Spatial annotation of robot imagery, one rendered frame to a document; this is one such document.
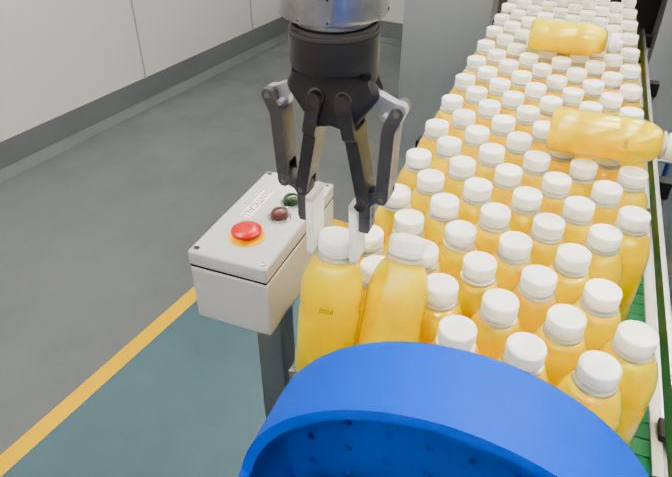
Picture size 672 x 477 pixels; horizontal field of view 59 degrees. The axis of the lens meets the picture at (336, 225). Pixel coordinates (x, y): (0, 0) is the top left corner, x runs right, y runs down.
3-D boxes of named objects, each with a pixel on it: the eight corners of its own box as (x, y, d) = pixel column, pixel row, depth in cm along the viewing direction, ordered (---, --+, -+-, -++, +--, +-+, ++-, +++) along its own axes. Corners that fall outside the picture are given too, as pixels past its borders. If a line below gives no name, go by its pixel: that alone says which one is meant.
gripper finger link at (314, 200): (311, 198, 57) (304, 196, 58) (313, 255, 61) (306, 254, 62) (324, 183, 60) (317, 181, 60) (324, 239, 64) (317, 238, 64)
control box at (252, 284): (198, 315, 74) (186, 248, 68) (271, 229, 89) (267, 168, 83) (271, 337, 71) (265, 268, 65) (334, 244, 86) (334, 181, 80)
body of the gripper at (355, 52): (265, 25, 47) (273, 133, 52) (368, 37, 44) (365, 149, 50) (305, 1, 53) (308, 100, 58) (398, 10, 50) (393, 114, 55)
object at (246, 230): (225, 240, 69) (224, 232, 69) (240, 224, 72) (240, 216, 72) (253, 247, 68) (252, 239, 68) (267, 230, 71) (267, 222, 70)
